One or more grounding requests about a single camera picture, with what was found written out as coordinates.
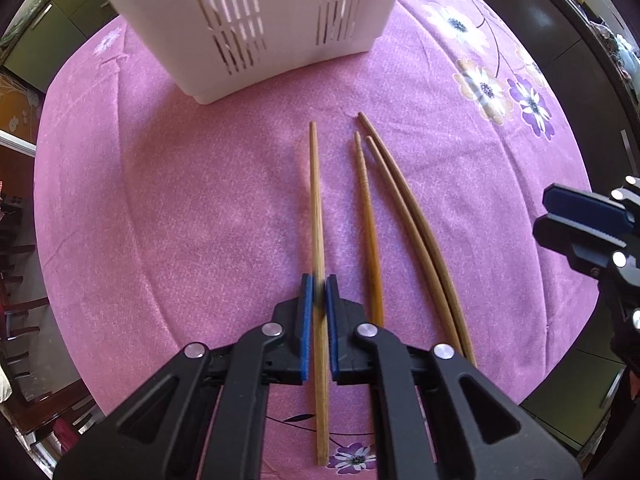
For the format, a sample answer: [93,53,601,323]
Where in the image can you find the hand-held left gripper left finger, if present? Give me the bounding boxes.
[52,274,316,480]

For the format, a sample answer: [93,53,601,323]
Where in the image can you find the green base cabinets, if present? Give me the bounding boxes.
[0,0,126,91]

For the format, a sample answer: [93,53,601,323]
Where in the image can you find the wooden chopstick with ridged tip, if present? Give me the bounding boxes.
[353,131,386,328]

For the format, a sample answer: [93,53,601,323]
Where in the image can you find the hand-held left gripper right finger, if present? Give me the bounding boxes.
[325,275,583,480]

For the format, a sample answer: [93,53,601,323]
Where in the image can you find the white slotted plastic utensil holder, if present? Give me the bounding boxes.
[77,0,413,106]

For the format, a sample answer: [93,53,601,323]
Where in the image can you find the pink floral tablecloth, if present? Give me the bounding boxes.
[32,0,601,480]

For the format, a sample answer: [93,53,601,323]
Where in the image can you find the light wooden chopstick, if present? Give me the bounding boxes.
[308,121,331,467]

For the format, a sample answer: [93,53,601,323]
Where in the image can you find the dark red wooden chair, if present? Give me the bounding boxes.
[0,180,101,461]

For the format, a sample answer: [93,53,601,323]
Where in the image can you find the sliding glass door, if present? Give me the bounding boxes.
[0,70,46,136]

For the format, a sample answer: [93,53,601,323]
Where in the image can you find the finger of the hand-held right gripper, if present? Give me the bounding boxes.
[532,216,640,286]
[544,176,640,233]

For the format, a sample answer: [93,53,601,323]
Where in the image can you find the pile of dishware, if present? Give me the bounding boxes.
[590,20,640,76]

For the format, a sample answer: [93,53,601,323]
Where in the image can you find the dark brown wooden chopstick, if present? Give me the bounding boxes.
[358,112,478,368]
[365,136,468,361]

